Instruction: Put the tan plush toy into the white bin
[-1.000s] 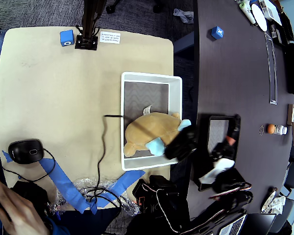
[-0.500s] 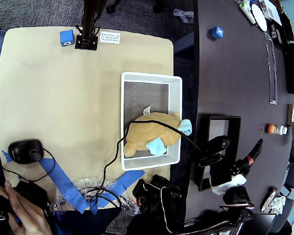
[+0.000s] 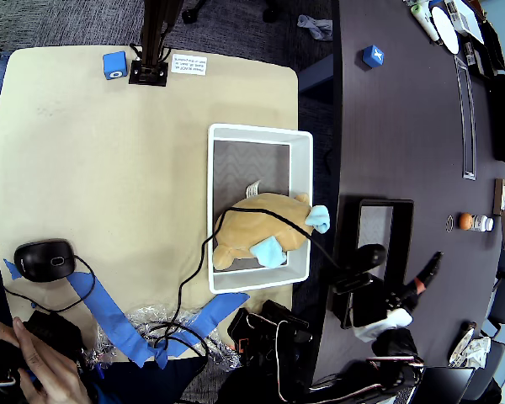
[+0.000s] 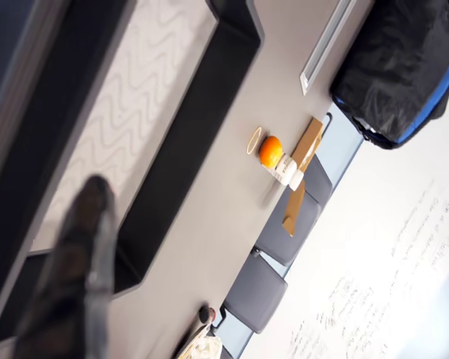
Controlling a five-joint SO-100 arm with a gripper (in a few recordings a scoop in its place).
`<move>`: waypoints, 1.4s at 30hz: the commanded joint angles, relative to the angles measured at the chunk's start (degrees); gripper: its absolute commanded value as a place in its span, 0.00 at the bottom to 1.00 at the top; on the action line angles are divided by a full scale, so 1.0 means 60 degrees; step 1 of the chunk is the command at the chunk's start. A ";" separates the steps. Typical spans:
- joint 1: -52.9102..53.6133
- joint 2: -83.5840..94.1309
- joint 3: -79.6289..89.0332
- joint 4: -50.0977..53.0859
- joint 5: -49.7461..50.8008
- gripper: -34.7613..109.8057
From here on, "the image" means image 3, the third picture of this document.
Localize white pill bottle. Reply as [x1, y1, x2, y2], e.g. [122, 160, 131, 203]
[470, 214, 495, 231]

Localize grey cloth on floor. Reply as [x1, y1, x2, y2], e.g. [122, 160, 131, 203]
[296, 14, 334, 42]

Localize white printed paper label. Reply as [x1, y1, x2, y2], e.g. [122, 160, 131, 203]
[170, 53, 209, 77]

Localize black laptop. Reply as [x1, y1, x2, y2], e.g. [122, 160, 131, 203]
[410, 365, 477, 404]

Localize brown cardboard box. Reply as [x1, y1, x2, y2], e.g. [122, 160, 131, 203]
[492, 178, 505, 216]

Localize tan plush toy blue ears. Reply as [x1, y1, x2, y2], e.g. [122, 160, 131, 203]
[212, 191, 332, 273]

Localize black tray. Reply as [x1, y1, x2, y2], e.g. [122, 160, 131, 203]
[331, 194, 416, 330]

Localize black camera stand pole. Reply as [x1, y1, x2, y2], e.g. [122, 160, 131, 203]
[128, 0, 182, 88]

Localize black computer mouse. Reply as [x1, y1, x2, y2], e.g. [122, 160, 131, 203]
[13, 238, 77, 283]

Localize short blue tape strip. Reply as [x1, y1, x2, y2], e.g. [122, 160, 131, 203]
[153, 292, 252, 359]

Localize person's bare hand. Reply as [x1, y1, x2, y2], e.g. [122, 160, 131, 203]
[11, 316, 93, 404]

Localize long blue tape strip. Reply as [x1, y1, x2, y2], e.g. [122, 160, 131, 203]
[66, 271, 169, 369]

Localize blue cube white X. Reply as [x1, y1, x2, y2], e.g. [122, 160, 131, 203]
[361, 44, 385, 68]

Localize crumpled white tissue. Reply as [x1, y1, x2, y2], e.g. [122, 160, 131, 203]
[462, 336, 494, 369]

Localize small blue tape piece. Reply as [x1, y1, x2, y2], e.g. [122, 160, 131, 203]
[3, 258, 23, 282]

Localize round white plate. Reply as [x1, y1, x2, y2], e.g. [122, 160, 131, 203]
[430, 5, 460, 55]

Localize white plastic bin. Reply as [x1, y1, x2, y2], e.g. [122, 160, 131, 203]
[207, 123, 314, 295]

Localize black mouse cable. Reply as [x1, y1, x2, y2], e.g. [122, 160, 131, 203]
[3, 253, 98, 313]

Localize black camera cable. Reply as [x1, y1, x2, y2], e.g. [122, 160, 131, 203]
[151, 209, 348, 350]

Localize white tube green cap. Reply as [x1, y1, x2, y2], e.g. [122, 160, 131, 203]
[411, 3, 442, 43]

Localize black leader arm handle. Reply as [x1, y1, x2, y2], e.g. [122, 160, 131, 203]
[0, 309, 86, 388]

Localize blue cube white O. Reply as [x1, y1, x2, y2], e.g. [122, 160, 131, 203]
[102, 50, 129, 81]

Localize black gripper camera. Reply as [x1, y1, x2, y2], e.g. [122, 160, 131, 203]
[331, 271, 375, 295]

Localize clear crumpled plastic wrap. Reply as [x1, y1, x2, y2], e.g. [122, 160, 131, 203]
[83, 305, 242, 372]

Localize silver table cable slot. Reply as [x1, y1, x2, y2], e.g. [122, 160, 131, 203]
[453, 56, 477, 181]

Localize black tool orange tip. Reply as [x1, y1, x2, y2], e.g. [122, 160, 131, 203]
[411, 251, 444, 296]

